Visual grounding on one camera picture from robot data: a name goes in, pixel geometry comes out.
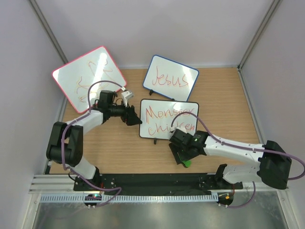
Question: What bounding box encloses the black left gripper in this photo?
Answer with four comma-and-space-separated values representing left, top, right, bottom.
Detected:
108, 98, 142, 126

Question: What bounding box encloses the green black eraser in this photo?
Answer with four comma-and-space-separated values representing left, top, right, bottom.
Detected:
177, 160, 192, 168

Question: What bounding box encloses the black framed whiteboard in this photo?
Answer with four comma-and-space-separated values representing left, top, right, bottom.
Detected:
139, 99, 199, 140

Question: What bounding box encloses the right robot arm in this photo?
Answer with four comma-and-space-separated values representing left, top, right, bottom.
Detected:
169, 129, 292, 190

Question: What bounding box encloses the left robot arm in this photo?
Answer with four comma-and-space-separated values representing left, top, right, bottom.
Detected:
46, 90, 142, 191

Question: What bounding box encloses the blue framed whiteboard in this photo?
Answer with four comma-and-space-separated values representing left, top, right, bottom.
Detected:
143, 55, 199, 102

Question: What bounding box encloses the pink framed whiteboard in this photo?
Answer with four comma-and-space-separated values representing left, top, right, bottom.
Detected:
52, 46, 127, 114

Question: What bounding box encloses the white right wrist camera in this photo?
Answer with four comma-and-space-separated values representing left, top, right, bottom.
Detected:
170, 126, 187, 134

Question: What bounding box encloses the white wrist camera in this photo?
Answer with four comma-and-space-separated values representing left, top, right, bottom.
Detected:
121, 90, 134, 107
170, 126, 187, 134

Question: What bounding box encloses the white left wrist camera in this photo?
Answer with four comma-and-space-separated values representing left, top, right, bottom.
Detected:
121, 90, 134, 107

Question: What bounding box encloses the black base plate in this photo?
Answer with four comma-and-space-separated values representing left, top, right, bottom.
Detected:
73, 173, 244, 192

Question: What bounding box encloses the slotted cable duct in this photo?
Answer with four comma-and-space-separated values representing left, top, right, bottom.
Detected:
40, 193, 218, 203

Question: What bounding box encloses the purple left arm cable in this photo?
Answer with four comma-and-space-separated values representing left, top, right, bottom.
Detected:
61, 80, 127, 206

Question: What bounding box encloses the aluminium frame rail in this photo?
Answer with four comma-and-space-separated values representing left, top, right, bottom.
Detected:
29, 173, 77, 194

